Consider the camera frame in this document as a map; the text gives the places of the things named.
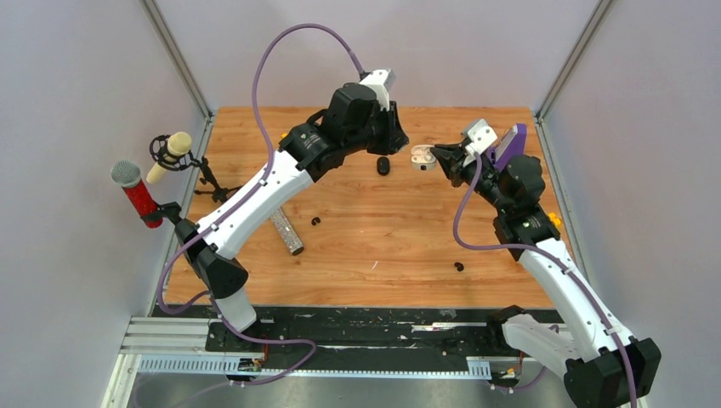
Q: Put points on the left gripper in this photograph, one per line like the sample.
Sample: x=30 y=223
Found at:
x=394 y=136

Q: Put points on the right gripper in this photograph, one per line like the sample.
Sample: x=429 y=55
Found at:
x=452 y=157

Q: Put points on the white earbud charging case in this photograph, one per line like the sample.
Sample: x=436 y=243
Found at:
x=422 y=158

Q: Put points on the black earbud charging case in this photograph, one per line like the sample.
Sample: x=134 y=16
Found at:
x=383 y=166

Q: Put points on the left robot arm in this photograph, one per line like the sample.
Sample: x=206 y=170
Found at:
x=360 y=117

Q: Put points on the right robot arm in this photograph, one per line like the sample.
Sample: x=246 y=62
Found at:
x=601 y=363

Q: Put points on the purple stand with phone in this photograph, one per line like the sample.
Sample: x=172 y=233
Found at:
x=511 y=144

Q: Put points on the colourful toy car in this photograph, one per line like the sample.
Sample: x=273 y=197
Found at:
x=555 y=219

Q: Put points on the silver glitter microphone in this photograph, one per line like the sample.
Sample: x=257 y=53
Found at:
x=287 y=233

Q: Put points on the beige microphone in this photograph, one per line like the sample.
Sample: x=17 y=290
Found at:
x=169 y=153

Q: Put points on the red microphone grey head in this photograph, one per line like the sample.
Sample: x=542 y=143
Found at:
x=127 y=175

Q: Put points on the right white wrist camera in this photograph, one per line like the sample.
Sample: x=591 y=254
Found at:
x=478 y=136

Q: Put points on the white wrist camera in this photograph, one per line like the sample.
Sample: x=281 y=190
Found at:
x=478 y=136
x=380 y=81

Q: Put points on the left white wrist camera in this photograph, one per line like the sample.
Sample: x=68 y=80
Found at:
x=380 y=81

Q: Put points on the black mounting rail base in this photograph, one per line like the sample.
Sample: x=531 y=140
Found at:
x=391 y=339

